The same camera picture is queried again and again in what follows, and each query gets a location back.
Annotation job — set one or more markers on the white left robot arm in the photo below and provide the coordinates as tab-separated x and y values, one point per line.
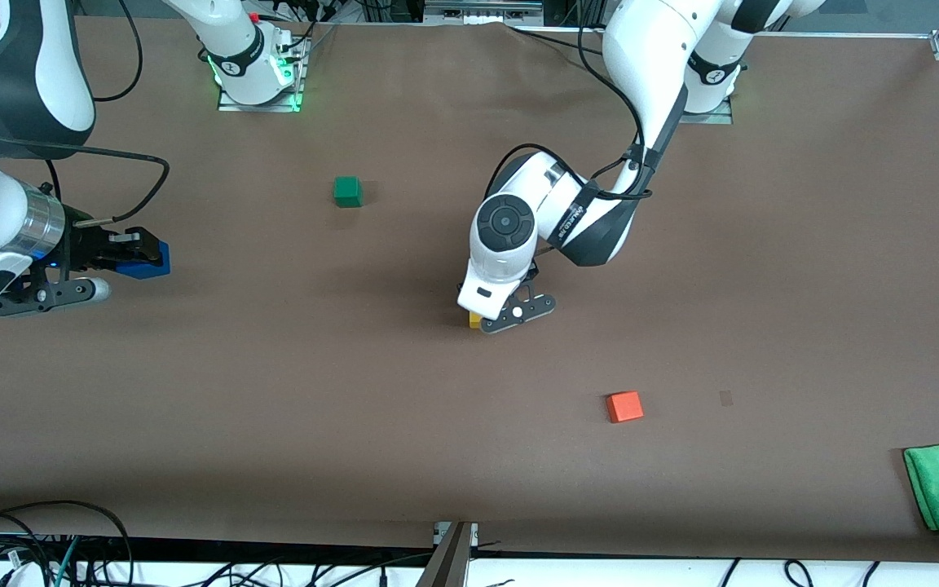
506	220

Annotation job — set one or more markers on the orange cube block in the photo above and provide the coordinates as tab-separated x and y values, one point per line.
624	406

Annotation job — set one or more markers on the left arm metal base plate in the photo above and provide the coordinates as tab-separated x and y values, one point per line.
714	118

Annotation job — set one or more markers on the blue cube block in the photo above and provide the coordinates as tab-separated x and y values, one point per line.
165	267

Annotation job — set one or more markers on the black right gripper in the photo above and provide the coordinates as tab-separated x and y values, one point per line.
82	244

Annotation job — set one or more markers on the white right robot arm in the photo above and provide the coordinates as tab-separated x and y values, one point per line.
21	81

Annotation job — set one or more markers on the grey metal background box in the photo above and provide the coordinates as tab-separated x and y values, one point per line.
482	10

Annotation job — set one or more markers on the green cube block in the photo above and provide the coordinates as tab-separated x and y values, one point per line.
347	191

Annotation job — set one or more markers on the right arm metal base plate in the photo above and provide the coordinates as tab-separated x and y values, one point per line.
294	98

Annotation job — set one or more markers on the yellow cube block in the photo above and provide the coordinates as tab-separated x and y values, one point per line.
475	321

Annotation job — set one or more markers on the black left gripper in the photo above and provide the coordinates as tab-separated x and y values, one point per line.
532	272

